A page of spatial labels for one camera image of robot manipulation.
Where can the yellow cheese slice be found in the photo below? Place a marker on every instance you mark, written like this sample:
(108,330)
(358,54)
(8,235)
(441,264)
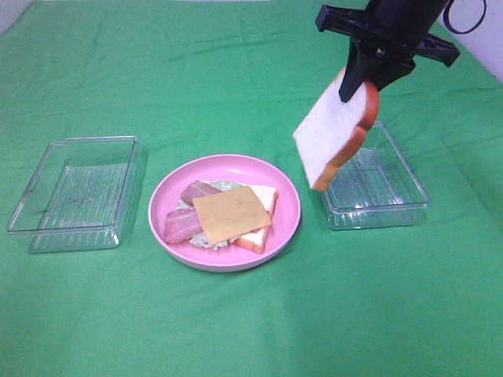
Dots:
(228,214)

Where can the clear plastic container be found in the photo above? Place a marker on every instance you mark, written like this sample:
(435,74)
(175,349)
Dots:
(376,188)
(79,196)

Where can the bacon strip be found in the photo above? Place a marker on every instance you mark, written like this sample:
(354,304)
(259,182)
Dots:
(181,224)
(197,189)

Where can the green tablecloth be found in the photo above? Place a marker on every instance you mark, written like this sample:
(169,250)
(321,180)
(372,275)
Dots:
(194,79)

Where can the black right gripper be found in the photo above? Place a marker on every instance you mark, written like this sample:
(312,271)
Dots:
(397,28)

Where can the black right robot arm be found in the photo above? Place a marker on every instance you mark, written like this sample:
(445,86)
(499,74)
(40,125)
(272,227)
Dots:
(385,37)

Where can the green lettuce leaf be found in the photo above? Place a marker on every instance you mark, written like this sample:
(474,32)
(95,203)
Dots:
(200,239)

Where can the toast bread slice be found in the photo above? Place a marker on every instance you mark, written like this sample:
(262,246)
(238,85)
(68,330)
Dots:
(256,240)
(334,130)

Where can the right clear plastic container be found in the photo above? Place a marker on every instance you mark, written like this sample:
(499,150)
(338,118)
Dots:
(376,188)

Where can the left clear plastic container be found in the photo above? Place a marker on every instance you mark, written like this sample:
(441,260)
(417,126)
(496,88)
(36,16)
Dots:
(79,196)

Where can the pink round plate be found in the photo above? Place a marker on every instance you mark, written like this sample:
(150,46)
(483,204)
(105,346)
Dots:
(229,167)

